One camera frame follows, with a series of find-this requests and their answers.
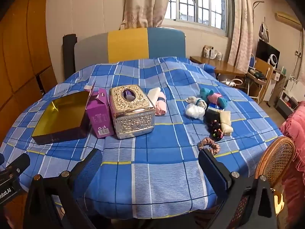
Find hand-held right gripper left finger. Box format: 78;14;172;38
22;148;103;229

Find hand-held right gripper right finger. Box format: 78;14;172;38
198;149;278;229

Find brown satin scrunchie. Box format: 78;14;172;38
197;138;221;155

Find dark beaded scrunchie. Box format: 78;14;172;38
208;120;225;140

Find cream socks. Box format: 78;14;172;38
219;110;234;136

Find blue tissue pack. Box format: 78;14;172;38
205;105;225;123

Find gold tin box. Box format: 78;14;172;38
32;91;91;145

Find white fluffy cloth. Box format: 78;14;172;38
185;104;206;119

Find white knit gloves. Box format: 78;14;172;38
185;96;207;108

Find teal plush toy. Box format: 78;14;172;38
200;87;230;108

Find pink towel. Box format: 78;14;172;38
155;91;167;117

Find white towel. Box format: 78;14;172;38
148;87;163;102

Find purple carton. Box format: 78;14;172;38
85;81;115;138

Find blue plaid bedsheet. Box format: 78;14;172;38
0;57;284;220

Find silver ornate tissue box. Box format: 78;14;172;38
109;84;156;140

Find rattan chair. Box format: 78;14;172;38
254;136;297;189

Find pink quilt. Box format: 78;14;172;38
279;101;305;229

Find grey low shelf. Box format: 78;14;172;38
276;89;299;115

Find wooden desk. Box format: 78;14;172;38
190;56;246;78

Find wooden chair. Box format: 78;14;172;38
245;54;274;103

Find wooden wardrobe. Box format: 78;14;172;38
0;0;58;112

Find black rolled mat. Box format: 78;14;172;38
63;34;77;83

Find boxes on desk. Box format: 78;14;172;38
202;45;224;61

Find white cabinet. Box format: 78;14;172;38
284;75;305;101

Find grey yellow blue headboard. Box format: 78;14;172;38
74;27;186;73

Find black monitor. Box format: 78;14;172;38
255;39;281;65

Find floral curtain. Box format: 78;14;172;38
120;0;173;30
227;0;254;69

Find white air conditioner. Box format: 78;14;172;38
275;12;302;31

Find barred window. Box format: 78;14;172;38
164;0;234;38

